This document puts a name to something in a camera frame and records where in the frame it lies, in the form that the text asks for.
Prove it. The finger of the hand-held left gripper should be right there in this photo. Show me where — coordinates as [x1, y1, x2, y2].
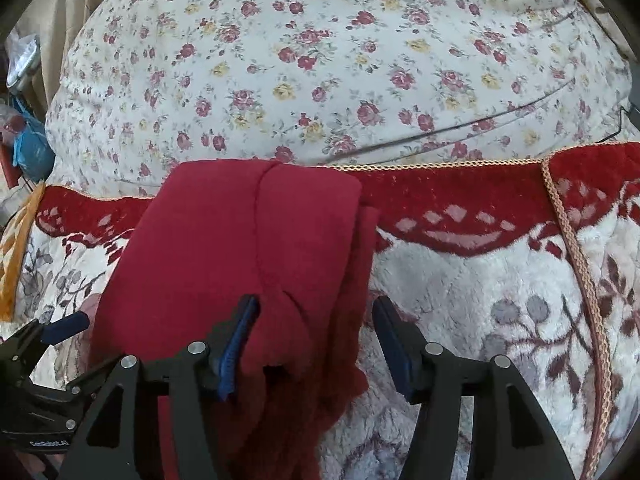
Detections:
[0, 311, 92, 381]

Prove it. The blue plastic bag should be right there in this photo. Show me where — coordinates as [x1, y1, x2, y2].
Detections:
[11, 97, 57, 182]

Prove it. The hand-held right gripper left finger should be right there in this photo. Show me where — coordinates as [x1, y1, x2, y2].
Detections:
[59, 294, 261, 480]

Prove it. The red and white plush blanket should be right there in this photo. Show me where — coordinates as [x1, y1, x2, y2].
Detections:
[0, 142, 640, 480]

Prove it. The beige curtain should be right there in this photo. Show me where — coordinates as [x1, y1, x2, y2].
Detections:
[0, 0, 151, 111]

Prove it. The floral bed sheet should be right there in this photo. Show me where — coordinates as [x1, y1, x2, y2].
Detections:
[45, 0, 636, 198]

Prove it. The dark red knit garment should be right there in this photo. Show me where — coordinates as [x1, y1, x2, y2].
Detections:
[90, 159, 381, 480]

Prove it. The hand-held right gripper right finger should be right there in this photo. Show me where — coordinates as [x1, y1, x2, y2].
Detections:
[371, 295, 576, 480]

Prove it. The shiny clear plastic bag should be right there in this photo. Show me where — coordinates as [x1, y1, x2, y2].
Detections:
[5, 27, 43, 97]

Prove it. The orange patterned cloth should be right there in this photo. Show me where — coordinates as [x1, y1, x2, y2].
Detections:
[0, 182, 47, 322]

